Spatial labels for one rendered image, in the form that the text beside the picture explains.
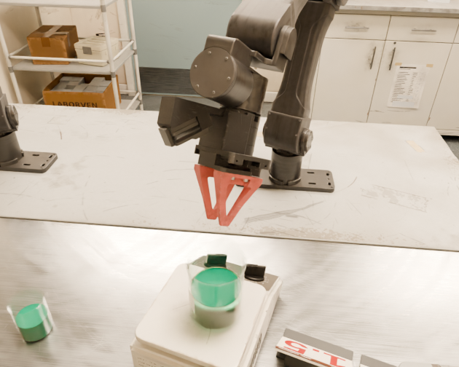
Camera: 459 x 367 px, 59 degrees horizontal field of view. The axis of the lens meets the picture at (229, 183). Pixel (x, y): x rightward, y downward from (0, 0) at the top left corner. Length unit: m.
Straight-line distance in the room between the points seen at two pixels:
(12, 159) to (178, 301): 0.59
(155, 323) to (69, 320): 0.17
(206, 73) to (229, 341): 0.29
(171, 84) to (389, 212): 2.93
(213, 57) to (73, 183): 0.49
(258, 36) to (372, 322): 0.41
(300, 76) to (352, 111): 2.25
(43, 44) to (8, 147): 1.82
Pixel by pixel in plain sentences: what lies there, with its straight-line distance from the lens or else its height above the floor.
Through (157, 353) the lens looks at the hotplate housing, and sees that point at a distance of 0.48.
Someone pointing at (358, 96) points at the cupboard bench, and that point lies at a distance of 2.95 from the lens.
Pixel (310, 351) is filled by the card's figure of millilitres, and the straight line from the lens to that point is 0.55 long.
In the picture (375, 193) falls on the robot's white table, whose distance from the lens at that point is 0.86.
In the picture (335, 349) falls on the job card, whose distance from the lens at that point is 0.58.
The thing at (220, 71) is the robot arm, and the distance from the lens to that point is 0.47.
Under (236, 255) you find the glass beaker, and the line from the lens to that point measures 0.45.
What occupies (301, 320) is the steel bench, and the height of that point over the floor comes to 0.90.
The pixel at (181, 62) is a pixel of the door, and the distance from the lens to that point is 3.48.
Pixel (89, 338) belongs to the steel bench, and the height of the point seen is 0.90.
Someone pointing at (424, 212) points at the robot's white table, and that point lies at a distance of 0.85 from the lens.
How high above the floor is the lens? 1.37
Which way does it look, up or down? 34 degrees down
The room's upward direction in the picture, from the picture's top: 1 degrees clockwise
